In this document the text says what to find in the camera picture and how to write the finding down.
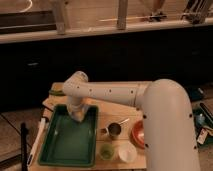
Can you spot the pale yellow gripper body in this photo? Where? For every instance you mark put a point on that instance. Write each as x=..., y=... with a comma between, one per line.
x=77, y=114

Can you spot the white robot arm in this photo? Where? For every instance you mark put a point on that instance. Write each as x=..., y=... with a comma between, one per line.
x=169, y=133

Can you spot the green plastic tray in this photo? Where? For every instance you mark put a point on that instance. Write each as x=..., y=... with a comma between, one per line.
x=69, y=143

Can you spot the metal measuring cup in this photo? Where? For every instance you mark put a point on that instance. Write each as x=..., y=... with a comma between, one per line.
x=114, y=129

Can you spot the green plastic cup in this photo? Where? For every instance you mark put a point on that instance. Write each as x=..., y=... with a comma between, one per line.
x=106, y=151

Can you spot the black pole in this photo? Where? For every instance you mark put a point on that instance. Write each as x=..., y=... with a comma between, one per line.
x=24, y=147

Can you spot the orange bowl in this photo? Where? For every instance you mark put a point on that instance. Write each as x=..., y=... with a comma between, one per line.
x=137, y=133

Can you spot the white plastic cup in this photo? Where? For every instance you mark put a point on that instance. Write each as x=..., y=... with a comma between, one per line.
x=127, y=152

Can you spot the green bin with items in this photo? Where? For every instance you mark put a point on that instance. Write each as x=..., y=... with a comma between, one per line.
x=203, y=120

